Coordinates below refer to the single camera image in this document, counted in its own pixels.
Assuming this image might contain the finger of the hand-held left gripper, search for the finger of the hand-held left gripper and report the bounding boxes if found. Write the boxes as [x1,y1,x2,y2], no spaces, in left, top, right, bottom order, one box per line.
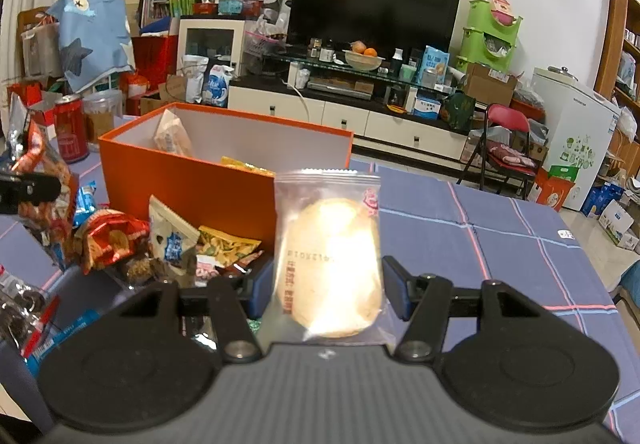
[0,174,62,215]

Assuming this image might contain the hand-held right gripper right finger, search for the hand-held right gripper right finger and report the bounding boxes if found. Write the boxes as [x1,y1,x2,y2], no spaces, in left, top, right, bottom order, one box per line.
[382,258,546,361]

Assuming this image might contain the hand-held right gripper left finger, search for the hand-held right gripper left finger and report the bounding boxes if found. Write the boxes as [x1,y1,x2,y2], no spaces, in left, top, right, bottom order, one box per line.
[119,258,274,363]

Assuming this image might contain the red silver snack packet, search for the red silver snack packet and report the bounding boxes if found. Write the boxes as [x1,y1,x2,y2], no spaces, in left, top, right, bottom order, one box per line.
[7,92,80,271]

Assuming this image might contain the clear rice cracker packet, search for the clear rice cracker packet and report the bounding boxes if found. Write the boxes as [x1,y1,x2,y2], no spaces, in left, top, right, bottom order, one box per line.
[273,169,396,341]

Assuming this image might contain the orange cardboard box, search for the orange cardboard box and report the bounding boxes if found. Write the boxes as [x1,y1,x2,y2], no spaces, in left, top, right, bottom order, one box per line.
[98,104,355,271]

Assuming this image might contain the brown snack packet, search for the brown snack packet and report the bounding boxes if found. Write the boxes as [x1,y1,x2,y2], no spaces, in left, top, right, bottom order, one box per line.
[225,250,267,275]

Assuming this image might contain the yellow green snack packet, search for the yellow green snack packet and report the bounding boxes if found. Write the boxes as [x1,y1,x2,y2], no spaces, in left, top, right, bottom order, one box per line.
[197,225,262,267]

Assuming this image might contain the pink snack packet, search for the pink snack packet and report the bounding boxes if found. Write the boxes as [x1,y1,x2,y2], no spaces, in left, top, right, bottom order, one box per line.
[195,254,227,281]

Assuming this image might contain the small blue snack packet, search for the small blue snack packet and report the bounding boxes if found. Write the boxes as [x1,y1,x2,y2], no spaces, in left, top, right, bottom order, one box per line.
[74,181,99,225]

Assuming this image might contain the red drink can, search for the red drink can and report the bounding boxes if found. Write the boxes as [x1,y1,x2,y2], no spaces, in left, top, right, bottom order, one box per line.
[54,94,90,164]

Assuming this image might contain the blue plaid tablecloth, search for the blue plaid tablecloth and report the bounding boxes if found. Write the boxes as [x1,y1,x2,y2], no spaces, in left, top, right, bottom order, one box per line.
[0,116,640,444]

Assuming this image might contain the red cardboard carton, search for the red cardboard carton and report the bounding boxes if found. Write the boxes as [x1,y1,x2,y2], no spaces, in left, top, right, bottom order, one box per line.
[12,82,57,127]

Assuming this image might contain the red orange chip packet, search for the red orange chip packet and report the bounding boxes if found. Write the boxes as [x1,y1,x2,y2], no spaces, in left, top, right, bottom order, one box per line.
[75,209,151,275]

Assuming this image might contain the white blue snack packet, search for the white blue snack packet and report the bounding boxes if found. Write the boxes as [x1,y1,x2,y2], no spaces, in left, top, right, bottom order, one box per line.
[148,195,201,275]

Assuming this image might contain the clear plastic jar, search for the clear plastic jar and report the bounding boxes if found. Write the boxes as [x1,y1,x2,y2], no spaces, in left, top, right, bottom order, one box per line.
[82,90,124,147]

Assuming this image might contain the dark cookie packet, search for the dark cookie packet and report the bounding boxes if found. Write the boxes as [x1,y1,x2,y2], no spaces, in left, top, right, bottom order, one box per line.
[0,268,61,361]

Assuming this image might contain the white shopping bag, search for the white shopping bag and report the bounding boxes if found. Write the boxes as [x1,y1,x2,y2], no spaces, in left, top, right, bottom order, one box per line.
[21,21,64,77]

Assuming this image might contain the beige snack packet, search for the beige snack packet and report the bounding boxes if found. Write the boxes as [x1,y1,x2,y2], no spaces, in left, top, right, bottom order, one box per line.
[152,111,194,157]

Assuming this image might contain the white television cabinet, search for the white television cabinet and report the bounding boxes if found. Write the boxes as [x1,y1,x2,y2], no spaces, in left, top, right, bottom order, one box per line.
[227,72,482,163]

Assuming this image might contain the blue star cloth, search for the blue star cloth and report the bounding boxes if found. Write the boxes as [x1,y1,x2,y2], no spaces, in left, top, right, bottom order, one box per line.
[47,0,136,95]

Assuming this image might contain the small cardboard box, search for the small cardboard box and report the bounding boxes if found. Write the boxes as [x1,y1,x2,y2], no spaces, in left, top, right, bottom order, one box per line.
[159,74,189,103]

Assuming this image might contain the orange white floor box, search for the orange white floor box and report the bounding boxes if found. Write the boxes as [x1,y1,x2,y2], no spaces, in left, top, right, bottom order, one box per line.
[527,168,577,211]

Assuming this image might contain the red gift bag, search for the red gift bag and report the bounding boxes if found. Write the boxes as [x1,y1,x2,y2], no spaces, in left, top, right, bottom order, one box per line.
[131,34,179,77]

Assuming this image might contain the blue tissue box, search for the blue tissue box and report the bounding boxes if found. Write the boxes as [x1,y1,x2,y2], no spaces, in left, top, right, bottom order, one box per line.
[412,96,442,121]

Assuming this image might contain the dark green gift bag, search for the dark green gift bag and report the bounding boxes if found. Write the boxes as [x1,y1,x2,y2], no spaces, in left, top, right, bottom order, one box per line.
[440,91,476,131]

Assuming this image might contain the red folding chair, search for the red folding chair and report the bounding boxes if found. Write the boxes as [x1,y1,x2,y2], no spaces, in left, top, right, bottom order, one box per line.
[456,104,539,198]

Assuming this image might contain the white grey bag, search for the white grey bag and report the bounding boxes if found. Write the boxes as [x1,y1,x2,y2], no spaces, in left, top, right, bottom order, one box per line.
[182,54,210,104]

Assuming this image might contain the white blue powder bag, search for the white blue powder bag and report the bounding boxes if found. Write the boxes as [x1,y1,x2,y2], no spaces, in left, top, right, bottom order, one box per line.
[202,64,234,107]

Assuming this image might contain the large cardboard box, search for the large cardboard box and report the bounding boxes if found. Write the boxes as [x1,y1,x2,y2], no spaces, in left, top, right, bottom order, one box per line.
[462,62,519,107]

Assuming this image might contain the blue white carton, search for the blue white carton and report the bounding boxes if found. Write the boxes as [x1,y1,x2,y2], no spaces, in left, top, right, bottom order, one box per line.
[423,46,451,85]

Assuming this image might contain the blue white floor boxes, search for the blue white floor boxes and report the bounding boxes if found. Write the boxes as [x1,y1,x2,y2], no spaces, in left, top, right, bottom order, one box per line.
[581,183,640,251]

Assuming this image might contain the fruit bowl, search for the fruit bowl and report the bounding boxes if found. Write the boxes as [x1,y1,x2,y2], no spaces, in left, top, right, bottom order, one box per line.
[342,41,386,72]

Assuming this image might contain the small white glass cabinet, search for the small white glass cabinet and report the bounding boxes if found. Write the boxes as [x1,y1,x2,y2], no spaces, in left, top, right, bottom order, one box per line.
[177,16,246,75]

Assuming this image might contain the small white freezer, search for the small white freezer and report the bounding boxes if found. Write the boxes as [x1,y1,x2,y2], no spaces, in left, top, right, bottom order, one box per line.
[530,66,622,213]

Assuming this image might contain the green storage rack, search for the green storage rack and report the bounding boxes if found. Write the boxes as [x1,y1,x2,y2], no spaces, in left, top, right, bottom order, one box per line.
[457,0,524,70]

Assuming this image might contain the black flat television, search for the black flat television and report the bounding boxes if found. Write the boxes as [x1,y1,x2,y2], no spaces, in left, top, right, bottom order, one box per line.
[290,0,463,63]

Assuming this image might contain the wooden shelf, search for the wooden shelf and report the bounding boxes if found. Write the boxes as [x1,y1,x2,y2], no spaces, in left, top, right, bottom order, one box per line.
[592,0,640,165]

